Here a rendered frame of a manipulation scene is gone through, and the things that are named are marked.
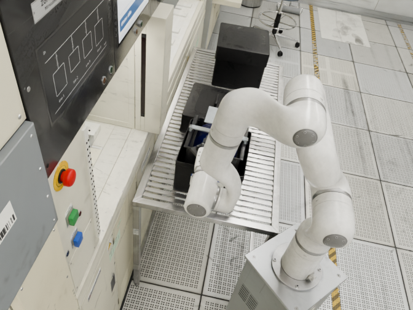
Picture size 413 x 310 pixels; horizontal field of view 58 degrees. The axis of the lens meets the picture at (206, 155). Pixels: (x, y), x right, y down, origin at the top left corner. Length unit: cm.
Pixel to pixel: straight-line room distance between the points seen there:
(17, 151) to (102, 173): 87
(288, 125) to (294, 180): 201
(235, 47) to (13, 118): 157
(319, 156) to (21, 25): 71
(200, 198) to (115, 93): 65
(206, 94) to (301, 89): 106
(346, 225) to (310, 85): 41
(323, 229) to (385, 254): 164
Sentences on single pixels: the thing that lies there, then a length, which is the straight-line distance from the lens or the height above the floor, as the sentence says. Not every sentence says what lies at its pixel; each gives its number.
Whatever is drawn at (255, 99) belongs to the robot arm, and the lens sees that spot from 89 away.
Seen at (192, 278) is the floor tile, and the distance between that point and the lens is 222.
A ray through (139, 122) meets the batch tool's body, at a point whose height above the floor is 91.
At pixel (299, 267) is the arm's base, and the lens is 138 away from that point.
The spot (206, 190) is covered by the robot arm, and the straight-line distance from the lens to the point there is 115.
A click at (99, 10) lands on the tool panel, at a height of 161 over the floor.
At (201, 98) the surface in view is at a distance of 189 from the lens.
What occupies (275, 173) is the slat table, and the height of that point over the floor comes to 76.
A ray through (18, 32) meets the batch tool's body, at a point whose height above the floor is 170.
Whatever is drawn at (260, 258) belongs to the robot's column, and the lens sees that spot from 146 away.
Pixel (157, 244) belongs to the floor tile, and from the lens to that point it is 231.
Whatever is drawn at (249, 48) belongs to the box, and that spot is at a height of 101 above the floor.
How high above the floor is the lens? 199
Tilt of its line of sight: 45 degrees down
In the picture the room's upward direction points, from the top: 11 degrees clockwise
